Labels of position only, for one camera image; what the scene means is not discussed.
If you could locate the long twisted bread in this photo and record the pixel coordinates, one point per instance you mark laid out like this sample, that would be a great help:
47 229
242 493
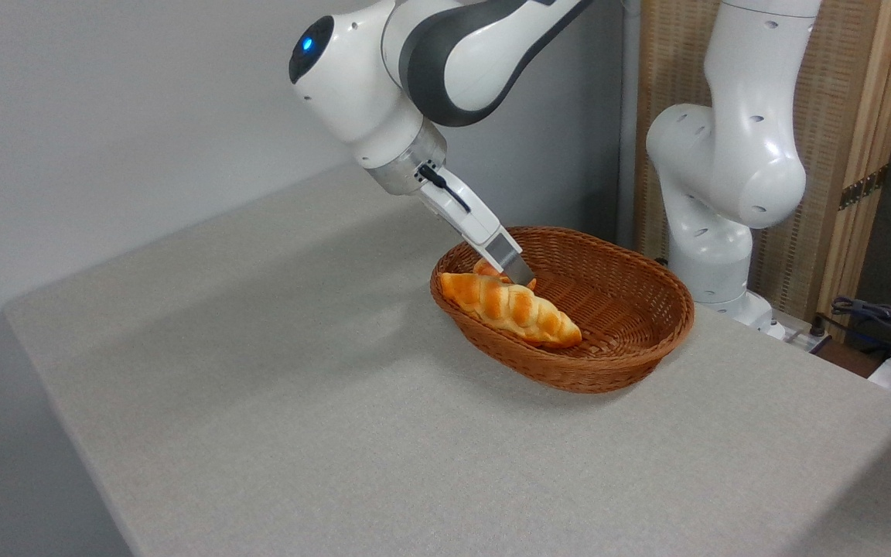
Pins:
511 308

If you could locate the metal screen hinge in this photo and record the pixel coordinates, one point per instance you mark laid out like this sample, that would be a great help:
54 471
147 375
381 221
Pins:
863 188

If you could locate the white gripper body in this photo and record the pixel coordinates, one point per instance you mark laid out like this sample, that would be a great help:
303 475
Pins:
470 220

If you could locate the wooden rattan folding screen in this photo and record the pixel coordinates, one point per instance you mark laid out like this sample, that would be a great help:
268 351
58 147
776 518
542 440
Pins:
840 77

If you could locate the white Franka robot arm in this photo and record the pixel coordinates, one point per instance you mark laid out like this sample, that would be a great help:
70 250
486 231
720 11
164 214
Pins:
732 155

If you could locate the round orange bread roll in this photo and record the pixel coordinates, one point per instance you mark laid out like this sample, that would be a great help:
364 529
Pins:
484 269

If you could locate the brown wicker basket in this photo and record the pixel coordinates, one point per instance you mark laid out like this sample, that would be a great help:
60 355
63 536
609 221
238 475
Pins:
623 325

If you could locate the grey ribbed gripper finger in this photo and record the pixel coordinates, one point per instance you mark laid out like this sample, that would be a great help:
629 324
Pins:
511 259

